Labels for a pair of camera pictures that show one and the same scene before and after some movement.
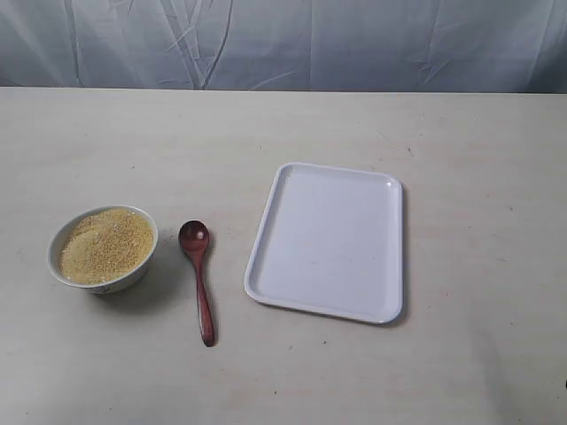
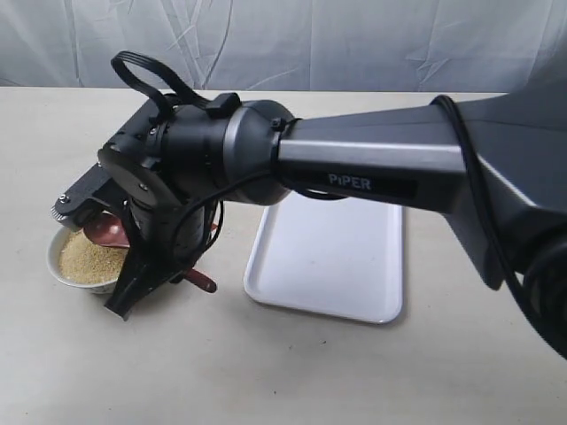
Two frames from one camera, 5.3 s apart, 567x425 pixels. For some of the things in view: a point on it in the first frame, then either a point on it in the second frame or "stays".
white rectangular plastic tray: (330, 243) stays
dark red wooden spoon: (194, 236) → (111, 229)
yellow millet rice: (104, 245) stays
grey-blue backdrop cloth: (438, 46) stays
